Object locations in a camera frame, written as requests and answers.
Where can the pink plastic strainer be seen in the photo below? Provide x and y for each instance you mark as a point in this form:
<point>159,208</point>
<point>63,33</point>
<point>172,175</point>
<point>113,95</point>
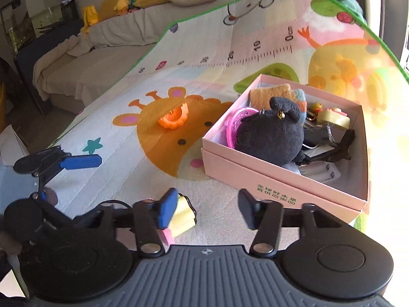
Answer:
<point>233,128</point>

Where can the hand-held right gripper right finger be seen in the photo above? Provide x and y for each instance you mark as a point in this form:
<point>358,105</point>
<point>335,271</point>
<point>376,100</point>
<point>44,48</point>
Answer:
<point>246,209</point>

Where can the yellow pink block toy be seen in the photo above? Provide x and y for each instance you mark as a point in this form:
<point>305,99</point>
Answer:
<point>183,217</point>

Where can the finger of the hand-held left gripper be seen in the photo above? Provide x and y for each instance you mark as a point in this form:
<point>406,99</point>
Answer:
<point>81,162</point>
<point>60,215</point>

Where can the white battery charger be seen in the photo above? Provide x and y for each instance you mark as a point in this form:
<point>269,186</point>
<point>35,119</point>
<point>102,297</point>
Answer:
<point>319,172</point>

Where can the yellow duck toy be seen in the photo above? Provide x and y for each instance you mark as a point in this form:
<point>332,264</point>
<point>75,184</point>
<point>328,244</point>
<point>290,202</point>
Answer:
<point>315,108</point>

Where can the yellow chick plush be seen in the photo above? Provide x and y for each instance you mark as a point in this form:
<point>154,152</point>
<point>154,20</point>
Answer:
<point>121,5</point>

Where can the black plush toy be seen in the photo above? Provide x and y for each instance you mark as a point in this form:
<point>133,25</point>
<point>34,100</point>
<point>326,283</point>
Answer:
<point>271,134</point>

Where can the glass fish tank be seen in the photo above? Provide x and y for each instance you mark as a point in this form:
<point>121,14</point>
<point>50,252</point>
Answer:
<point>35,16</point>

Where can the small yellow backpack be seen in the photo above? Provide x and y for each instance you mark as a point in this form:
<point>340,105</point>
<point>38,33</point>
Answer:
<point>90,17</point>

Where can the white sheet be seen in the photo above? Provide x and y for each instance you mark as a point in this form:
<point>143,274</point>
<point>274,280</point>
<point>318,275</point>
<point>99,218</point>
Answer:
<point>12,147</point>

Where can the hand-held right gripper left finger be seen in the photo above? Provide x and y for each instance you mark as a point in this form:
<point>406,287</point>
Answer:
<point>167,209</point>

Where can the cartoon play mat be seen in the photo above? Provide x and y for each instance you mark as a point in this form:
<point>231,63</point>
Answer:
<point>191,70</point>

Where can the pink cardboard box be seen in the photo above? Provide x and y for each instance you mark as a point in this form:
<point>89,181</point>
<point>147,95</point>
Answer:
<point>287,195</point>

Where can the black hair clip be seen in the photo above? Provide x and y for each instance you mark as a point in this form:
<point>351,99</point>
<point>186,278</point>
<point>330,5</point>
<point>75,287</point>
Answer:
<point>345,147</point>

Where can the sofa with beige cover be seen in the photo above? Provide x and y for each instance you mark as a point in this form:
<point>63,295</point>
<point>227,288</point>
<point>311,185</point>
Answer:
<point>96,60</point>

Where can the yellow square cushion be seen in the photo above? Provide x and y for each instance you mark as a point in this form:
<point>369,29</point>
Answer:
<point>108,10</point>

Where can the knitted multicolour pouch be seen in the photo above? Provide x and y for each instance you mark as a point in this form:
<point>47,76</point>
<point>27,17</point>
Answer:
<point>271,94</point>

